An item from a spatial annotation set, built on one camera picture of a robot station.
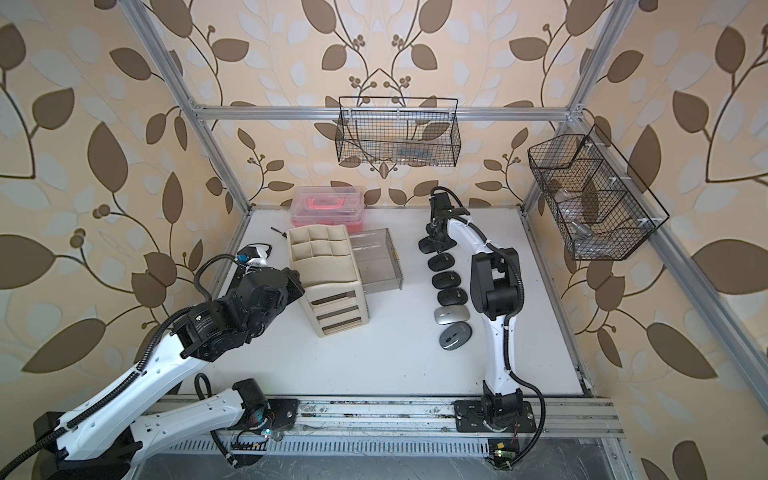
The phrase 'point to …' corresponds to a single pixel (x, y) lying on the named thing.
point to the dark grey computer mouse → (455, 336)
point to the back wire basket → (411, 131)
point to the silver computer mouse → (444, 315)
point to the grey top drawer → (377, 260)
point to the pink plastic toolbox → (328, 205)
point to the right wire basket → (601, 207)
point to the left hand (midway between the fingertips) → (298, 271)
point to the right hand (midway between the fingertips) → (433, 237)
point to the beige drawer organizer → (324, 258)
